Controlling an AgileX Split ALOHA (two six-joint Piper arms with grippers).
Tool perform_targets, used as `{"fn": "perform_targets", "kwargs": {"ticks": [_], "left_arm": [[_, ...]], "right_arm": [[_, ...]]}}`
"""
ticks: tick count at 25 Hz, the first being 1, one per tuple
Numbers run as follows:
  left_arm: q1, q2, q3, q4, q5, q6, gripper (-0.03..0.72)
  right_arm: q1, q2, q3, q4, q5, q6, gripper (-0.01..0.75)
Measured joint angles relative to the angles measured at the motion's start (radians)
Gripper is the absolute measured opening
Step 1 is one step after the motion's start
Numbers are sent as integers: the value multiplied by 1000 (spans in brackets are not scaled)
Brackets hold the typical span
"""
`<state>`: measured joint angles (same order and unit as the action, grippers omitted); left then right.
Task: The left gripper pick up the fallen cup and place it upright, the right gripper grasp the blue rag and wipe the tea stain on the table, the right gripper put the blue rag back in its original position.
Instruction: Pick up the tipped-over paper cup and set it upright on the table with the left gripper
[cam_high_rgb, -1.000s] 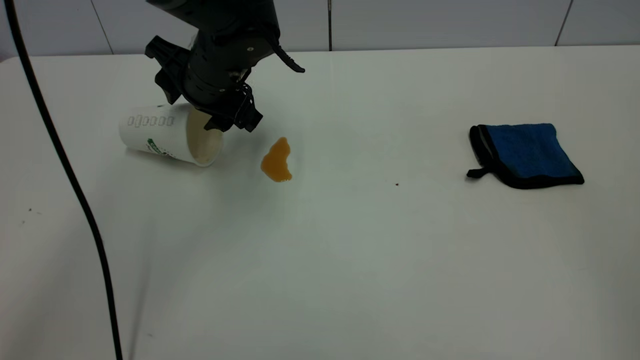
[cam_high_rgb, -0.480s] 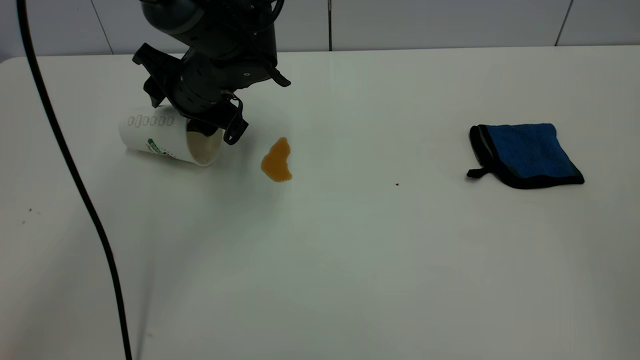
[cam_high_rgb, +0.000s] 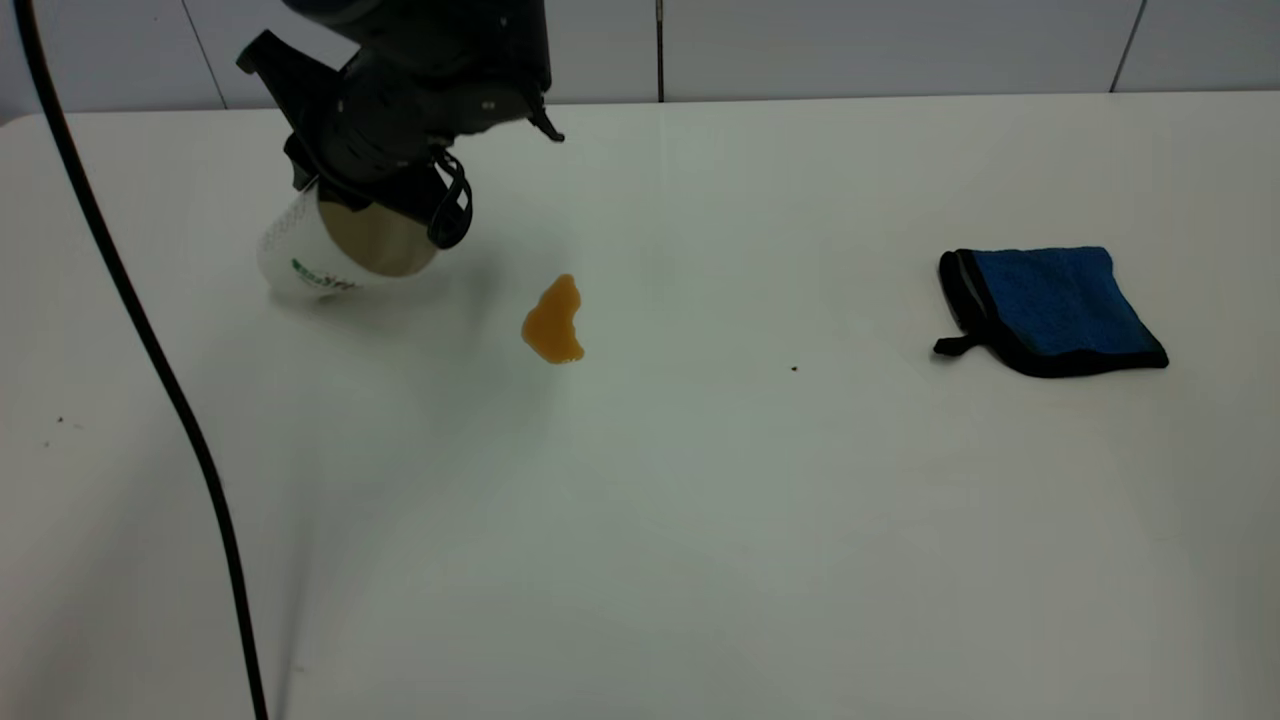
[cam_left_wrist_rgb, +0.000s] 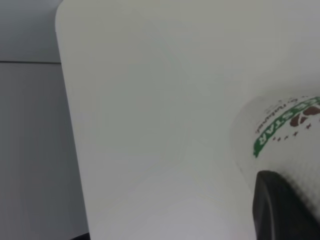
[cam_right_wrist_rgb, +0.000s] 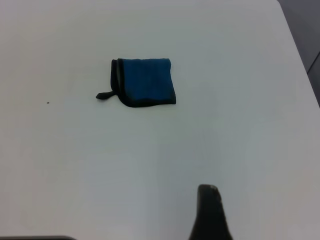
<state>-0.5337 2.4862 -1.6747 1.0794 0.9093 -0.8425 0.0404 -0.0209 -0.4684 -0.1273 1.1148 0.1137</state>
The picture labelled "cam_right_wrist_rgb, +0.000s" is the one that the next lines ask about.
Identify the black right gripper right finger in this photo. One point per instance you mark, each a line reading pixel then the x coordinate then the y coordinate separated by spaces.
pixel 210 217

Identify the blue cloth with black trim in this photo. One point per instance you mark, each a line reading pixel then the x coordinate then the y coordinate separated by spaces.
pixel 147 80

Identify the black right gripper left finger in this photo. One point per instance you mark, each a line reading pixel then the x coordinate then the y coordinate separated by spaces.
pixel 35 238

